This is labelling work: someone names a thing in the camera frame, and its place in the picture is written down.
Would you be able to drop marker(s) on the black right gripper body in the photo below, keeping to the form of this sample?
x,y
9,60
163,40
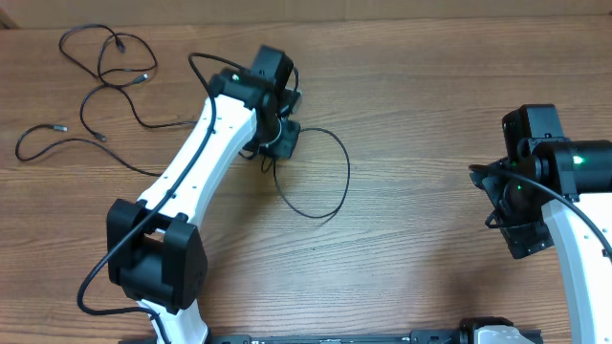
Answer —
x,y
521,218

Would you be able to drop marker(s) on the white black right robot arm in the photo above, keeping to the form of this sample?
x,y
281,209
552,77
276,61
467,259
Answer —
x,y
550,191

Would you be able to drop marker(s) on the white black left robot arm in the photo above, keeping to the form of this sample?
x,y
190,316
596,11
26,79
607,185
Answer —
x,y
155,251

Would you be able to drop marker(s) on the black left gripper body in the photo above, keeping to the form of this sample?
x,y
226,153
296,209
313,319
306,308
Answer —
x,y
284,144

